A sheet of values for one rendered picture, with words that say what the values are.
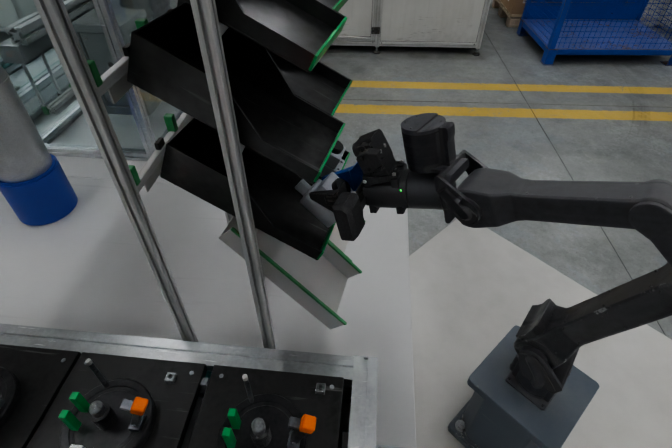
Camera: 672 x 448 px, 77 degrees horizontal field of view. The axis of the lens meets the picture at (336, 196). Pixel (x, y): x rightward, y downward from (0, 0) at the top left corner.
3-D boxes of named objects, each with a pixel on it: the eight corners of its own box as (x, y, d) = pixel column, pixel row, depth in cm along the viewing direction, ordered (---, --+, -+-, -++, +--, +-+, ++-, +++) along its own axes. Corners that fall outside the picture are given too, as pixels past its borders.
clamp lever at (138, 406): (145, 416, 69) (149, 398, 64) (139, 429, 67) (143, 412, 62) (122, 410, 68) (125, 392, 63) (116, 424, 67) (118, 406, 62)
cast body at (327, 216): (338, 212, 72) (363, 191, 68) (328, 228, 69) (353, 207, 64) (301, 179, 71) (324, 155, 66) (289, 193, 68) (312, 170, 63)
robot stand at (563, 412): (557, 434, 79) (601, 384, 66) (516, 497, 72) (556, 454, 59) (489, 378, 88) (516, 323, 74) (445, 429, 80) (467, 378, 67)
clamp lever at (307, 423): (301, 433, 67) (317, 416, 62) (299, 447, 65) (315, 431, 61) (279, 427, 66) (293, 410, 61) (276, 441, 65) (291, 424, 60)
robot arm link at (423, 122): (503, 196, 57) (500, 113, 51) (477, 230, 52) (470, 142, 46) (428, 183, 64) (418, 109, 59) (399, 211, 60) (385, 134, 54)
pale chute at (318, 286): (347, 277, 91) (362, 271, 89) (330, 330, 82) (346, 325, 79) (249, 190, 82) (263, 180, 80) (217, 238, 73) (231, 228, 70)
